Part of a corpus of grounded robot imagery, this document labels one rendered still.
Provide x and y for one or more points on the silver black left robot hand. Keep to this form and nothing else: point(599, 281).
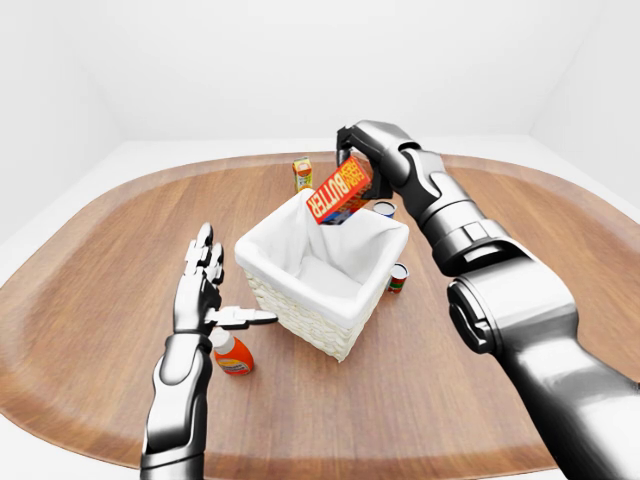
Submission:
point(195, 295)

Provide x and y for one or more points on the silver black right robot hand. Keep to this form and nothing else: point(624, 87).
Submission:
point(376, 150)

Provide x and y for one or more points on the red butter box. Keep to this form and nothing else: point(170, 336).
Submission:
point(340, 192)

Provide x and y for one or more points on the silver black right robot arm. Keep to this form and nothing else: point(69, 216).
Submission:
point(505, 300)

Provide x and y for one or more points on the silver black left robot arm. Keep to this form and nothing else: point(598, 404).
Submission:
point(176, 400)

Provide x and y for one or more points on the white lined wicker basket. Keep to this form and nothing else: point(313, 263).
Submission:
point(320, 280)

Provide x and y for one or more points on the tin with blue label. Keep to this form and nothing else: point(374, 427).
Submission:
point(385, 208)

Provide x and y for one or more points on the orange bottle with white cap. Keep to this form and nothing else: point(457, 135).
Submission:
point(232, 356)

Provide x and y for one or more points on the yellow orange juice carton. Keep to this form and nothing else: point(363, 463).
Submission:
point(302, 173)

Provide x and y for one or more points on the tin with red green label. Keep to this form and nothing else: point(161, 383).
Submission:
point(398, 279)

